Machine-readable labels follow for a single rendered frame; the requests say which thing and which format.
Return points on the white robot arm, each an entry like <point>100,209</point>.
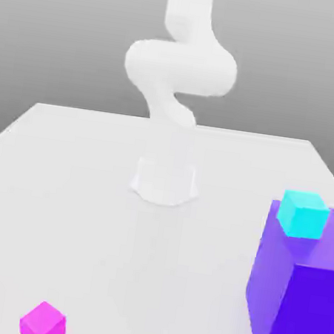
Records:
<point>181,67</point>

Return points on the small cyan cube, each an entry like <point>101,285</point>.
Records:
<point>302,214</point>

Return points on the small magenta cube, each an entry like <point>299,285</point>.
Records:
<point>43,321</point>

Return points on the large purple box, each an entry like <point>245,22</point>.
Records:
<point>277,278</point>

